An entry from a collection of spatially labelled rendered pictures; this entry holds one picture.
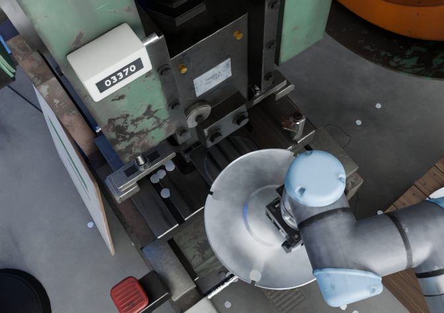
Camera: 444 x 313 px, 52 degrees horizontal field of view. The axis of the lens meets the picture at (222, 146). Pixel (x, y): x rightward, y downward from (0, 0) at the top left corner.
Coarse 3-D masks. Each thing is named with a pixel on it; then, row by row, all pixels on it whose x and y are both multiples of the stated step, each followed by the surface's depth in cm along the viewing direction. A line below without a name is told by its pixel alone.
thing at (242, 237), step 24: (240, 168) 98; (264, 168) 98; (240, 192) 96; (264, 192) 95; (216, 216) 94; (240, 216) 94; (264, 216) 93; (216, 240) 92; (240, 240) 92; (264, 240) 92; (240, 264) 90; (264, 264) 90; (288, 264) 90; (288, 288) 88
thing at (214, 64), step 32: (192, 0) 66; (224, 0) 68; (192, 32) 66; (224, 32) 67; (192, 64) 69; (224, 64) 74; (192, 96) 76; (224, 96) 83; (192, 128) 85; (224, 128) 86
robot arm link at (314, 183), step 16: (304, 160) 59; (320, 160) 59; (336, 160) 59; (288, 176) 59; (304, 176) 58; (320, 176) 58; (336, 176) 58; (288, 192) 60; (304, 192) 58; (320, 192) 57; (336, 192) 57; (288, 208) 66; (304, 208) 60; (320, 208) 59; (336, 208) 65
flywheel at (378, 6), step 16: (352, 0) 88; (368, 0) 84; (384, 0) 80; (400, 0) 78; (416, 0) 75; (432, 0) 72; (368, 16) 86; (384, 16) 82; (400, 16) 79; (416, 16) 76; (432, 16) 73; (400, 32) 81; (416, 32) 78; (432, 32) 75
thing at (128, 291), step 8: (128, 280) 92; (136, 280) 93; (112, 288) 92; (120, 288) 92; (128, 288) 92; (136, 288) 92; (112, 296) 91; (120, 296) 91; (128, 296) 91; (136, 296) 91; (144, 296) 91; (120, 304) 91; (128, 304) 90; (136, 304) 90; (144, 304) 90; (120, 312) 90; (128, 312) 90; (136, 312) 90
